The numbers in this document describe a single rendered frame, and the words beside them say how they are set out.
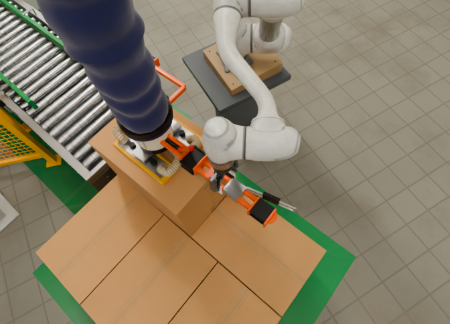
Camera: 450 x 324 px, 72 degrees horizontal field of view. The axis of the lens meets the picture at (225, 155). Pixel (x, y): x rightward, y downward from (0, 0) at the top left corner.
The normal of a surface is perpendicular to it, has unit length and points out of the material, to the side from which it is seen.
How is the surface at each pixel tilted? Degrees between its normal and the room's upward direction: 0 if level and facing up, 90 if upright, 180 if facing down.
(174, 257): 0
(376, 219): 0
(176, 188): 0
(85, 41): 99
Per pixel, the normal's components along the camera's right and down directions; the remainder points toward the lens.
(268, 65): -0.09, -0.39
